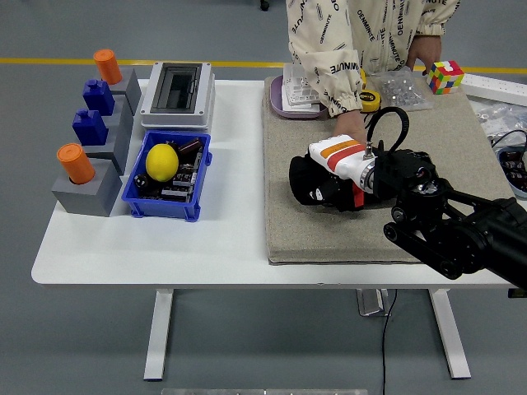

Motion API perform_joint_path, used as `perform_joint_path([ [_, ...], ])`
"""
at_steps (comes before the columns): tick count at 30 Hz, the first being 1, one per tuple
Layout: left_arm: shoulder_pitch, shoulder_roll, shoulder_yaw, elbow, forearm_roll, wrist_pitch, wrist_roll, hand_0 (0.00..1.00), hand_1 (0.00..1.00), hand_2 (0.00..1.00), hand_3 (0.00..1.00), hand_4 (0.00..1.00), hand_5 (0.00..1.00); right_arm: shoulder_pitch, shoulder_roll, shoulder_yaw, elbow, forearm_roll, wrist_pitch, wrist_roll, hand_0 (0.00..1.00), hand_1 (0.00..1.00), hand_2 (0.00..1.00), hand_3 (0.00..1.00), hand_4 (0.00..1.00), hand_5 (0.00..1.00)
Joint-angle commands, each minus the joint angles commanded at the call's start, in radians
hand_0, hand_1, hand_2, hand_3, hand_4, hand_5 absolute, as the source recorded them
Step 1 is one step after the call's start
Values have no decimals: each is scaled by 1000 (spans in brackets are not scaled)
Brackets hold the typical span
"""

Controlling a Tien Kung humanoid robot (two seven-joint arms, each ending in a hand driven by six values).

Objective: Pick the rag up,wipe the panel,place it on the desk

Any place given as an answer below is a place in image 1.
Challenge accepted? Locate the person's right hand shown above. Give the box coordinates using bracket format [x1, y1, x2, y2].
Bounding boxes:
[332, 113, 367, 143]

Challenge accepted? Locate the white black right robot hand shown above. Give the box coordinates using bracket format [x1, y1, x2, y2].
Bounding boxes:
[304, 138, 371, 213]

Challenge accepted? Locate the person's left hand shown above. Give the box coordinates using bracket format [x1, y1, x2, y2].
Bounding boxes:
[405, 35, 444, 76]

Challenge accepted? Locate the yellow tape measure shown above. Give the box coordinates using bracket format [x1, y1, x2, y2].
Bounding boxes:
[358, 67, 383, 129]

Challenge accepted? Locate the multicoloured puzzle cube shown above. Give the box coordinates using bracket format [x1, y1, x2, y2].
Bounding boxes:
[426, 60, 465, 95]

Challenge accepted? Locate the clear bag of metal nuts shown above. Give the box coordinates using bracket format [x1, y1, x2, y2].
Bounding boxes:
[372, 67, 434, 113]

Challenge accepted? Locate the purple tray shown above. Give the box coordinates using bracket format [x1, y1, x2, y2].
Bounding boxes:
[269, 74, 330, 120]

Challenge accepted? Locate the grey-brown mat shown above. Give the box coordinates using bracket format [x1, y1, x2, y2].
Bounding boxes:
[262, 75, 520, 267]

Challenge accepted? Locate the clear bag of small parts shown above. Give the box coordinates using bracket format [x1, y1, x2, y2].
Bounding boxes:
[469, 100, 527, 139]

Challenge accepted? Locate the person's torso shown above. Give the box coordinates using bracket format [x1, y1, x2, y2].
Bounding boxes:
[286, 0, 431, 77]

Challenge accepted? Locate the blue bowl with capacitors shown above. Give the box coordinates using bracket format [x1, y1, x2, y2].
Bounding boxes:
[496, 147, 527, 201]

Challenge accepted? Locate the black circuit board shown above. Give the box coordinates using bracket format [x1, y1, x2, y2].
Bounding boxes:
[159, 180, 195, 203]
[175, 146, 206, 186]

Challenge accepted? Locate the brown cylinder capacitor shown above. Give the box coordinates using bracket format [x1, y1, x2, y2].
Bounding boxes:
[178, 137, 203, 156]

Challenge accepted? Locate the yellow lemon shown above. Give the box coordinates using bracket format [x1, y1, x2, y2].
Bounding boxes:
[145, 142, 180, 183]

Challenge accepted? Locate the blue plastic bin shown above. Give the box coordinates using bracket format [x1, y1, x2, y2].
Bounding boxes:
[121, 130, 214, 223]

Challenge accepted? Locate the white table leg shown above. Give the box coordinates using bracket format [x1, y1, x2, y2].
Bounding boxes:
[427, 289, 473, 380]
[142, 289, 175, 382]

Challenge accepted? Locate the grey holder block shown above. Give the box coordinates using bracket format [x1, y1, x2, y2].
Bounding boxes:
[107, 67, 143, 116]
[84, 118, 133, 176]
[100, 93, 137, 139]
[51, 160, 124, 218]

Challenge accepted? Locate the orange cylinder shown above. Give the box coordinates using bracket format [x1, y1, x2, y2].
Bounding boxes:
[93, 49, 124, 86]
[56, 142, 96, 185]

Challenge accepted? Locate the blue block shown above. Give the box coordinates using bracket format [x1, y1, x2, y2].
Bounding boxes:
[82, 79, 115, 117]
[72, 109, 110, 147]

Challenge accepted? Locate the white plastic frame part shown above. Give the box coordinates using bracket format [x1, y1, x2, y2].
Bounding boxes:
[281, 62, 326, 114]

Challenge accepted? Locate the white perforated rail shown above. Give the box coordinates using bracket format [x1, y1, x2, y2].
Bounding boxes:
[460, 72, 527, 107]

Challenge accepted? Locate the thin black cable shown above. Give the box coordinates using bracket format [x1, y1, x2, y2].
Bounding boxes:
[490, 129, 527, 150]

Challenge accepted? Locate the metal bracket under table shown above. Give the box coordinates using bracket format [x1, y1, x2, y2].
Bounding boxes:
[356, 289, 392, 318]

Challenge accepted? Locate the grey electrical enclosure box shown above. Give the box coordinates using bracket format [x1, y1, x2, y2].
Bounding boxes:
[139, 61, 217, 132]

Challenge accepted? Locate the black floor cable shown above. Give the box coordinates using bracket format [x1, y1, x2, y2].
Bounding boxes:
[381, 289, 399, 395]

